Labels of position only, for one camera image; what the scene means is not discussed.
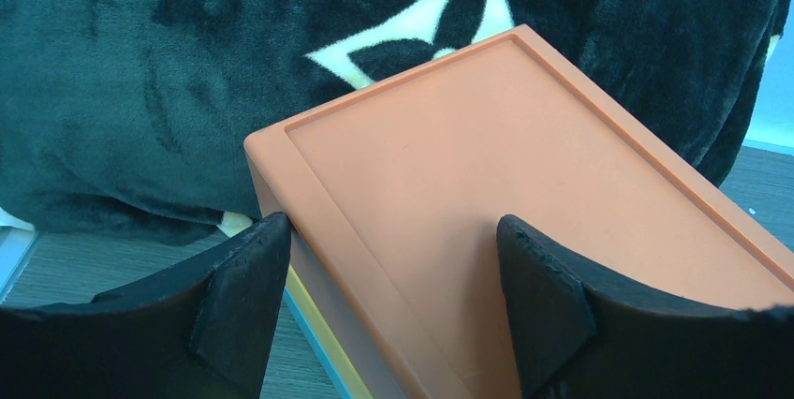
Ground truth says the orange drawer organizer box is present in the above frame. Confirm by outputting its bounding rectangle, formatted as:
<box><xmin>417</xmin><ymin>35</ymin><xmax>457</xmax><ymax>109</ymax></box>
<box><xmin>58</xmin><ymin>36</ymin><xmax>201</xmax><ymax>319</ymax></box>
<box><xmin>244</xmin><ymin>26</ymin><xmax>793</xmax><ymax>398</ymax></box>

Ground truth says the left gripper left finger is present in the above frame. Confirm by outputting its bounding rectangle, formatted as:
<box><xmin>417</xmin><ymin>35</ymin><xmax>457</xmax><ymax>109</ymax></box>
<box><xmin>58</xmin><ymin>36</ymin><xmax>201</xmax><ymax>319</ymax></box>
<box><xmin>1</xmin><ymin>213</ymin><xmax>291</xmax><ymax>398</ymax></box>

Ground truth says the black floral plush pillow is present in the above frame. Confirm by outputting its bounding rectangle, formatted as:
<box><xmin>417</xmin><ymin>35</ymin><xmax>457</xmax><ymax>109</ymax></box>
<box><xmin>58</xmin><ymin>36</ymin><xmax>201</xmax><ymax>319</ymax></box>
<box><xmin>1</xmin><ymin>0</ymin><xmax>791</xmax><ymax>244</ymax></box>

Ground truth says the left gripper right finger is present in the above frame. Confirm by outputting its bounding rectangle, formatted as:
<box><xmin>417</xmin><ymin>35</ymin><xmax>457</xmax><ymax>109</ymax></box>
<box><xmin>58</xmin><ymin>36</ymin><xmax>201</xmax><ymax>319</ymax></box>
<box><xmin>496</xmin><ymin>214</ymin><xmax>793</xmax><ymax>398</ymax></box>

